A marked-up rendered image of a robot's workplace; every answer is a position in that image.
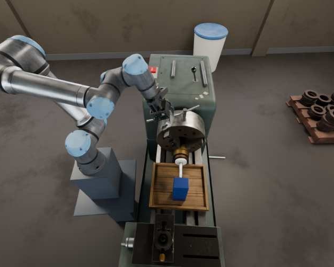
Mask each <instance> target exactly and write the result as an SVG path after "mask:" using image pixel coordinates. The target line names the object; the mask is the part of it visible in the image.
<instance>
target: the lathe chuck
mask: <svg viewBox="0 0 334 267"><path fill-rule="evenodd" d="M181 118H182V115H179V116H176V117H174V120H173V123H172V124H170V123H167V122H166V124H165V126H166V125H168V126H167V128H168V129H169V130H170V131H172V132H173V133H174V134H176V135H177V136H179V137H180V140H181V141H182V145H183V146H186V140H185V139H186V138H187V139H189V138H200V137H205V126H204V124H203V123H202V121H201V120H199V119H198V118H196V117H194V116H191V115H188V114H186V120H187V121H185V122H182V121H181ZM163 127H164V125H163V124H162V121H161V122H160V123H159V125H158V128H157V138H156V140H157V143H158V144H159V146H160V147H162V148H163V149H165V150H167V151H169V152H171V150H172V145H170V144H169V141H168V140H167V139H165V138H164V131H163V129H162V128H163ZM205 141H206V139H205V140H203V145H204V144H205ZM201 147H202V146H198V147H196V149H193V150H191V152H194V151H196V150H198V149H200V148H201Z"/></svg>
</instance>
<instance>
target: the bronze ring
mask: <svg viewBox="0 0 334 267"><path fill-rule="evenodd" d="M173 153H174V160H176V159H178V158H184V159H186V160H187V158H188V153H189V152H188V150H187V149H186V147H185V146H183V145H180V148H176V149H175V150H174V151H173Z"/></svg>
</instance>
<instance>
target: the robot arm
mask: <svg viewBox="0 0 334 267"><path fill-rule="evenodd" d="M45 58H46V54H45V52H44V50H43V49H42V48H41V47H40V46H39V45H38V44H37V43H36V42H35V41H33V40H32V39H30V38H27V37H25V36H22V35H15V36H13V37H11V38H8V39H6V40H5V41H4V42H3V43H1V44H0V91H1V92H4V93H8V94H12V95H18V94H25V95H30V96H34V97H39V98H42V99H46V100H51V101H54V102H55V103H56V104H57V105H58V106H59V107H60V108H61V109H62V110H63V111H65V112H66V113H67V114H68V115H69V116H70V117H71V118H72V119H73V120H74V125H76V126H77V127H78V130H75V131H74V132H73V133H72V132H71V133H70V134H69V135H68V136H67V138H66V140H65V147H66V149H67V151H68V152H69V153H70V154H71V155H72V156H73V158H74V159H75V160H76V161H77V167H78V169H79V170H80V171H81V172H82V173H83V174H87V175H90V174H94V173H97V172H98V171H100V170H101V169H102V168H103V166H104V164H105V162H106V159H105V156H104V154H103V153H102V152H101V151H99V150H98V149H96V145H97V143H98V141H99V139H100V137H101V135H102V133H103V131H104V130H105V128H106V125H107V120H106V118H107V117H108V116H109V115H110V114H111V112H112V111H113V110H114V108H115V105H116V103H117V101H118V99H119V97H120V96H121V94H122V92H123V90H124V88H127V87H131V86H134V85H135V86H136V87H137V89H138V90H139V92H140V93H141V95H142V96H143V98H145V100H146V101H147V105H148V106H149V108H150V116H151V117H152V115H153V116H154V118H153V117H152V119H153V120H154V121H155V122H156V120H157V121H161V120H162V124H163V125H164V126H165V124H166V122H167V123H170V124H172V123H173V120H174V107H173V105H172V104H171V102H169V101H168V99H166V98H163V96H164V95H165V94H166V93H167V92H168V88H167V87H161V88H159V84H158V83H157V82H156V80H155V78H154V77H153V75H152V73H151V71H150V69H149V67H148V64H147V63H146V62H145V60H144V59H143V57H142V56H141V55H139V54H134V55H131V56H130V57H128V58H126V59H125V60H124V62H123V64H122V67H119V68H116V69H111V70H108V71H106V72H104V73H102V75H101V79H100V82H101V85H100V86H99V88H94V87H89V86H85V85H80V84H75V83H71V82H67V81H62V80H59V79H58V78H57V77H56V76H55V75H54V74H53V73H52V72H51V71H50V70H49V64H48V63H47V62H46V61H45Z"/></svg>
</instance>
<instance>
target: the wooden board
mask: <svg viewBox="0 0 334 267"><path fill-rule="evenodd" d="M182 167H183V177H184V178H189V190H188V193H187V197H186V200H185V201H173V200H172V193H173V181H174V177H179V165H177V164H176V163H156V162H154V163H153V173H152V183H151V194H150V203H149V208H150V209H168V210H189V211H209V205H208V193H207V181H206V170H205V165H202V164H185V165H183V166H182Z"/></svg>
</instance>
